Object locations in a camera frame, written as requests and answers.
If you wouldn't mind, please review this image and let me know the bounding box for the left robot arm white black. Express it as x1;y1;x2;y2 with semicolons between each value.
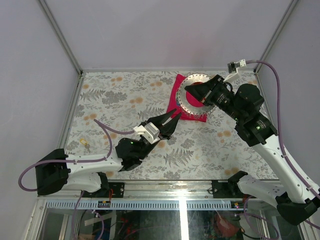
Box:
35;110;181;198

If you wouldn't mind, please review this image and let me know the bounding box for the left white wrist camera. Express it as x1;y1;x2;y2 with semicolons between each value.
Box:
133;122;160;145

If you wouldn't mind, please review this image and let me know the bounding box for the round metal key ring disc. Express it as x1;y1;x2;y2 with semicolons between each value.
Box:
176;73;216;117

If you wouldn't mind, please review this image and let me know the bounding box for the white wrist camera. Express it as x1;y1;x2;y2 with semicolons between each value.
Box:
224;59;247;83
133;122;160;145

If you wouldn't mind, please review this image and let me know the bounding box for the key with yellow tag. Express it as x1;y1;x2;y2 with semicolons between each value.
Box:
79;138;90;152

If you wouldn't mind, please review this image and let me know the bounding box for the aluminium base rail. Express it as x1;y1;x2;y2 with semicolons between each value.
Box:
107;180;286;201

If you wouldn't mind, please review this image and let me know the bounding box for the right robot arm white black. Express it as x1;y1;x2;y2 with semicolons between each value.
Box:
177;74;320;226

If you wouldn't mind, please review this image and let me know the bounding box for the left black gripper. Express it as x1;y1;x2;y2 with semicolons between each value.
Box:
137;108;181;161

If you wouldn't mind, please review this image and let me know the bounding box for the aluminium frame post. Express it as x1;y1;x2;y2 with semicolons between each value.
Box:
37;0;83;75
259;0;300;62

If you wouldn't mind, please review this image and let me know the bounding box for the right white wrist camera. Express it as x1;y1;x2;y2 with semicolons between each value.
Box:
224;59;247;83

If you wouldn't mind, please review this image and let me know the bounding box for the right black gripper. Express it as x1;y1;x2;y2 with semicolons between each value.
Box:
185;74;245;122

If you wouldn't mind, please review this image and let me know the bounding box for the left aluminium frame post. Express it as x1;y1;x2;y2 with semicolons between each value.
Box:
37;0;83;75

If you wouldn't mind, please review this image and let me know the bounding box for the red folded cloth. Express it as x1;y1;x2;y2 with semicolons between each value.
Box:
166;74;207;123

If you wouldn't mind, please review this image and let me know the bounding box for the right aluminium frame post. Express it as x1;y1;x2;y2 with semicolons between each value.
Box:
259;0;300;62

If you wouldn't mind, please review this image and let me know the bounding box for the perforated cable duct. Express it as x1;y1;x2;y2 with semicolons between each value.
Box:
46;200;233;211

